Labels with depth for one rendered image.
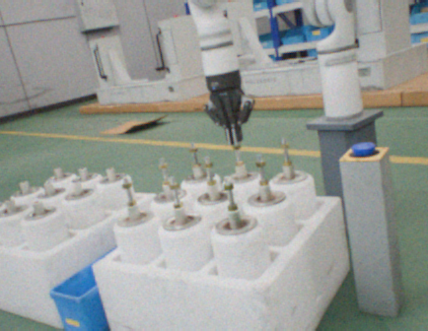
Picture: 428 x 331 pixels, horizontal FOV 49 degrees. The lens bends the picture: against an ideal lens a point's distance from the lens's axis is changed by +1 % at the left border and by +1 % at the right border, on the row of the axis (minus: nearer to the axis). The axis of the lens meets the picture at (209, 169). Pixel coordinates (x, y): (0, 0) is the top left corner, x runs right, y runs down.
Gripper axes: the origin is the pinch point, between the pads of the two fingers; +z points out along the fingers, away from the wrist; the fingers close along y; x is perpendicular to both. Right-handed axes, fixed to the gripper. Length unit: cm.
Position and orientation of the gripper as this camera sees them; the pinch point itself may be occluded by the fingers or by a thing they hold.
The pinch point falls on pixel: (234, 135)
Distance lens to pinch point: 102.4
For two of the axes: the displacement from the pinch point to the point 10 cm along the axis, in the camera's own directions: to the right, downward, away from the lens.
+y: 7.8, 0.2, -6.3
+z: 2.0, 9.4, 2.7
